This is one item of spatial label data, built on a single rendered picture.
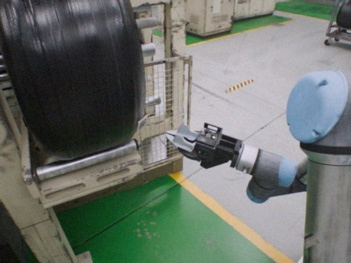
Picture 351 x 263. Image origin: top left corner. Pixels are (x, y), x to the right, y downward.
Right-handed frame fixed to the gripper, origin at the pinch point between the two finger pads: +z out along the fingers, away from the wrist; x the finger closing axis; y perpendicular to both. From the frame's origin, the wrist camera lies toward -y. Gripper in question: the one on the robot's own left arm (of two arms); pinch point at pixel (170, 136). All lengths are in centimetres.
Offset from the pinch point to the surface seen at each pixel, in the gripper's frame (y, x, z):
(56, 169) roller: -8.2, 20.4, 30.3
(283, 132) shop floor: -147, -131, -63
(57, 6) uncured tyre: 36.1, 0.7, 24.2
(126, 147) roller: -12.2, 2.8, 15.0
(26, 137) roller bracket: -9, 14, 48
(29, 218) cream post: -31, 36, 43
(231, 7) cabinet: -226, -467, 68
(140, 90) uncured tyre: 15.8, -0.5, 8.0
